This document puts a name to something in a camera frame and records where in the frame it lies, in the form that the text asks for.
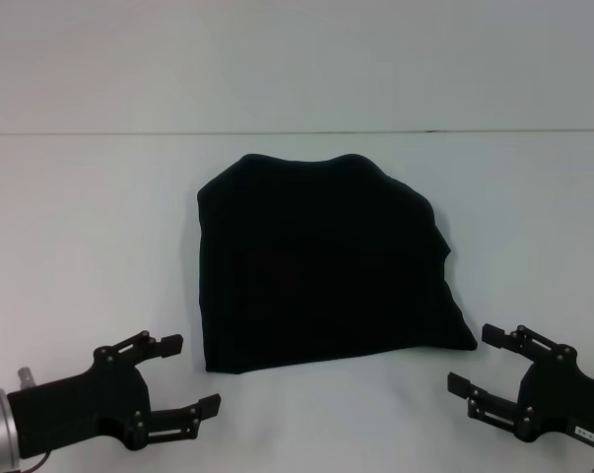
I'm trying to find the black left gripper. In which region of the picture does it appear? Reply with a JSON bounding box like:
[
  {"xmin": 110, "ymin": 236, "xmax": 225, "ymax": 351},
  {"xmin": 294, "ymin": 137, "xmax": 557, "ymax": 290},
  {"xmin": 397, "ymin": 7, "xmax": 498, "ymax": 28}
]
[{"xmin": 6, "ymin": 330, "xmax": 223, "ymax": 460}]

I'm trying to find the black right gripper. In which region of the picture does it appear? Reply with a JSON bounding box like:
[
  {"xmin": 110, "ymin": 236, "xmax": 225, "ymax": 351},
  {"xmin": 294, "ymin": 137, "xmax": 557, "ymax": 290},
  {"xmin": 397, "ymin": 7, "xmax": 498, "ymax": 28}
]
[{"xmin": 446, "ymin": 322, "xmax": 594, "ymax": 444}]

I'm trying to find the black shirt with FREE print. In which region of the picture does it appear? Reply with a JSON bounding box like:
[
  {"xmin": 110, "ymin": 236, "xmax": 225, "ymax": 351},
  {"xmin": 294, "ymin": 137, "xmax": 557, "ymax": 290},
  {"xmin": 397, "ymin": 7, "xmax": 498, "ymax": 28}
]
[{"xmin": 196, "ymin": 153, "xmax": 479, "ymax": 374}]

